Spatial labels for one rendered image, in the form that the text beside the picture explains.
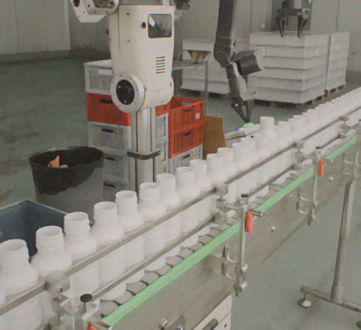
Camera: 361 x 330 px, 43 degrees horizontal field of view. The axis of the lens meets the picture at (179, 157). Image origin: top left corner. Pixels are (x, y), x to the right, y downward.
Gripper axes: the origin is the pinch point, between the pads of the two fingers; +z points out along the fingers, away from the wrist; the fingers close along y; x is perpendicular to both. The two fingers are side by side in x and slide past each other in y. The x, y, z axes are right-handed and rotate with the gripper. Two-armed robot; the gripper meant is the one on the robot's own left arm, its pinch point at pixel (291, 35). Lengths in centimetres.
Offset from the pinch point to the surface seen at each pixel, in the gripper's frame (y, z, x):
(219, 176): -17, 27, 77
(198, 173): -15, 25, 83
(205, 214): -17, 34, 83
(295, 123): -16.1, 24.1, 31.2
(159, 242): -18, 33, 100
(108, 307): -18, 39, 114
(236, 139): 1.4, 30.7, 35.4
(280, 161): -17, 33, 43
